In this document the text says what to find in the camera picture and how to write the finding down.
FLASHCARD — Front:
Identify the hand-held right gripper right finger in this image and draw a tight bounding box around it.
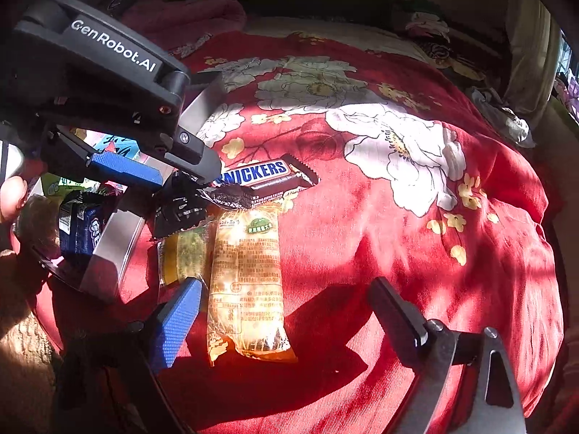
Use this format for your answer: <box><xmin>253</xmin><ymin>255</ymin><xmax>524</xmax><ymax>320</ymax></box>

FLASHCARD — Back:
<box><xmin>368</xmin><ymin>277</ymin><xmax>528</xmax><ymax>434</ymax></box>

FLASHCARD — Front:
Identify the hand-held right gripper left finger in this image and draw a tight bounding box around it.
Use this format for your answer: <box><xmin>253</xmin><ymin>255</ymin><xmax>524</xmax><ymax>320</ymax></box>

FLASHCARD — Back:
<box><xmin>54</xmin><ymin>277</ymin><xmax>204</xmax><ymax>434</ymax></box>

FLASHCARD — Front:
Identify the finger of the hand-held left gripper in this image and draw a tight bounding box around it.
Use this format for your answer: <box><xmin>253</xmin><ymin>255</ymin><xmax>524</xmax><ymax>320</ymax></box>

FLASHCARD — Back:
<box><xmin>87</xmin><ymin>151</ymin><xmax>164</xmax><ymax>189</ymax></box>
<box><xmin>164</xmin><ymin>130</ymin><xmax>223</xmax><ymax>187</ymax></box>

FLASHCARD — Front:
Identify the black snack packet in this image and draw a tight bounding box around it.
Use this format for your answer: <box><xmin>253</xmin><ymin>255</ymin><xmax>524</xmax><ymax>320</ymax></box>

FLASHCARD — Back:
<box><xmin>153</xmin><ymin>181</ymin><xmax>214</xmax><ymax>239</ymax></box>

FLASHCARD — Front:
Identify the green snack packet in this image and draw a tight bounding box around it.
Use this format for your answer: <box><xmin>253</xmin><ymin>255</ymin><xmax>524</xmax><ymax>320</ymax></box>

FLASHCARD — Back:
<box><xmin>40</xmin><ymin>175</ymin><xmax>101</xmax><ymax>200</ymax></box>

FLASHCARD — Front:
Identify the small yellow cake packet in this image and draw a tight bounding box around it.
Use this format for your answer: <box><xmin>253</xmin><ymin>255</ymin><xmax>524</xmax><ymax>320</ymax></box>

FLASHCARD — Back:
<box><xmin>157</xmin><ymin>227</ymin><xmax>214</xmax><ymax>286</ymax></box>

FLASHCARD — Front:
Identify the brown chocolate bar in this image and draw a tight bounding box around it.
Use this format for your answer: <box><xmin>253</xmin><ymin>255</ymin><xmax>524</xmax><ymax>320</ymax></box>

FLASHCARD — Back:
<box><xmin>199</xmin><ymin>154</ymin><xmax>321</xmax><ymax>212</ymax></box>

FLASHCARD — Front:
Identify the blue triangular snack packet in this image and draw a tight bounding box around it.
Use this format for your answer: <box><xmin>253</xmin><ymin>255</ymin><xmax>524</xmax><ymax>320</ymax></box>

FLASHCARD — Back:
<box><xmin>58</xmin><ymin>191</ymin><xmax>110</xmax><ymax>259</ymax></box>

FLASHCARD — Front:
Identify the metal tray with pink print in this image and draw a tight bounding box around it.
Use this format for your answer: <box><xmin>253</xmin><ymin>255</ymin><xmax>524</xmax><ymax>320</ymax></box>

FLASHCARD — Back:
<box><xmin>27</xmin><ymin>71</ymin><xmax>228</xmax><ymax>303</ymax></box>

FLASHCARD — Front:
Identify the yellow cake packet green label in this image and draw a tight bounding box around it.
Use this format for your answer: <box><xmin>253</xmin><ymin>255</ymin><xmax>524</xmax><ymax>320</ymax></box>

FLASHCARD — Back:
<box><xmin>206</xmin><ymin>205</ymin><xmax>298</xmax><ymax>366</ymax></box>

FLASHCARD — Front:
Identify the person's left hand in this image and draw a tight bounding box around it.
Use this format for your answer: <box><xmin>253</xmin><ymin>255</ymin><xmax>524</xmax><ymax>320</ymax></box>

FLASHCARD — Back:
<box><xmin>0</xmin><ymin>175</ymin><xmax>29</xmax><ymax>226</ymax></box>

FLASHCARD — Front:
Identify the red floral blanket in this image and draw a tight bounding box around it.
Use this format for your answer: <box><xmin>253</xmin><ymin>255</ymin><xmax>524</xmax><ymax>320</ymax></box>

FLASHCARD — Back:
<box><xmin>34</xmin><ymin>31</ymin><xmax>566</xmax><ymax>434</ymax></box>

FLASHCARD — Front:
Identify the pink blanket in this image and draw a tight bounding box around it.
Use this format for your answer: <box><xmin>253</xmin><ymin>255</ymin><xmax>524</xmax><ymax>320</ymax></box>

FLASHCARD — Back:
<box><xmin>121</xmin><ymin>0</ymin><xmax>248</xmax><ymax>57</ymax></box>

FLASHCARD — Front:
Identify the white pillow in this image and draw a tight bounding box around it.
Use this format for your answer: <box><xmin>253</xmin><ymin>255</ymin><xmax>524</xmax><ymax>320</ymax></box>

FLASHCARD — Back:
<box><xmin>243</xmin><ymin>15</ymin><xmax>428</xmax><ymax>63</ymax></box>

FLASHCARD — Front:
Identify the white crumpled cloth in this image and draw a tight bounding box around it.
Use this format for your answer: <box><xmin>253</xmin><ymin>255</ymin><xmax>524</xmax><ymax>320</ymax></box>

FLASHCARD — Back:
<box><xmin>469</xmin><ymin>87</ymin><xmax>537</xmax><ymax>148</ymax></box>

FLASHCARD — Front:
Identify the pile of clothes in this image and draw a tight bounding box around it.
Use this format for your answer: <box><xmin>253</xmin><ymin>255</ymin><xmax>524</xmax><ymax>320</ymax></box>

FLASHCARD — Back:
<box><xmin>397</xmin><ymin>0</ymin><xmax>504</xmax><ymax>83</ymax></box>

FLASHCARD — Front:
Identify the pale curtain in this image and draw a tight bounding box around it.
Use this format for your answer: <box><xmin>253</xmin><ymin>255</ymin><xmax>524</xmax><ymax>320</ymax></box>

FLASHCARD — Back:
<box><xmin>501</xmin><ymin>0</ymin><xmax>562</xmax><ymax>111</ymax></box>

